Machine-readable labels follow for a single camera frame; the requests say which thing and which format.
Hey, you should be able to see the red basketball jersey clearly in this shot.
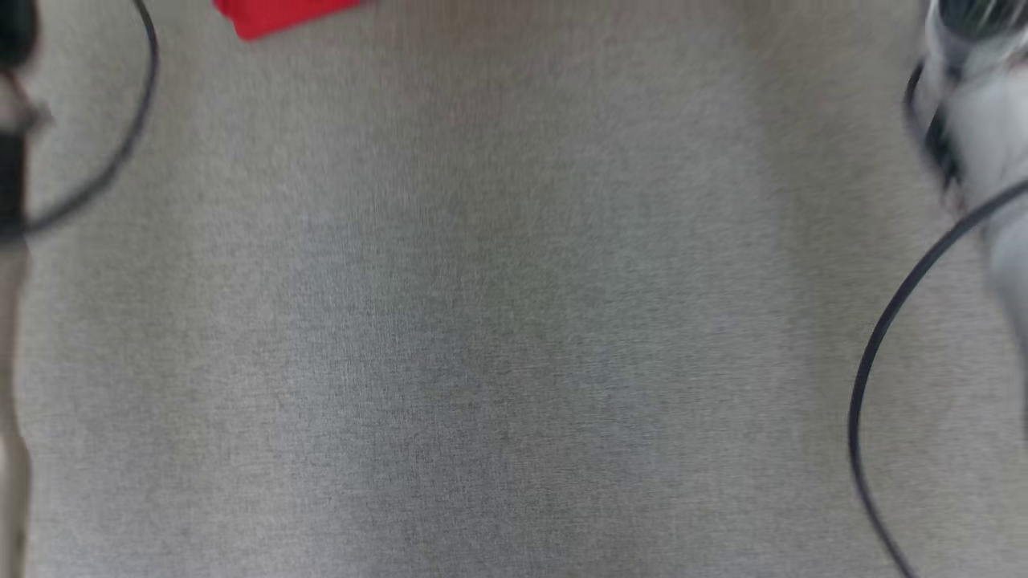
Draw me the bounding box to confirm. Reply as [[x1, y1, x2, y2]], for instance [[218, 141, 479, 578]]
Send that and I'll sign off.
[[211, 0, 372, 42]]

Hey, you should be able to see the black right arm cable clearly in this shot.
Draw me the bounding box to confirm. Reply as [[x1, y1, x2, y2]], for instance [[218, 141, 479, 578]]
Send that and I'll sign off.
[[847, 178, 1028, 578]]

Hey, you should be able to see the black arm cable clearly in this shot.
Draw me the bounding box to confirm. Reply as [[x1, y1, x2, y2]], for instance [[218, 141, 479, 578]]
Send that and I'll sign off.
[[847, 178, 1028, 578], [22, 0, 161, 235]]

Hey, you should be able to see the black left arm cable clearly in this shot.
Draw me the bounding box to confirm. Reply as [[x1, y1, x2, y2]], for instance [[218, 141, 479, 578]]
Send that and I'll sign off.
[[22, 0, 161, 235]]

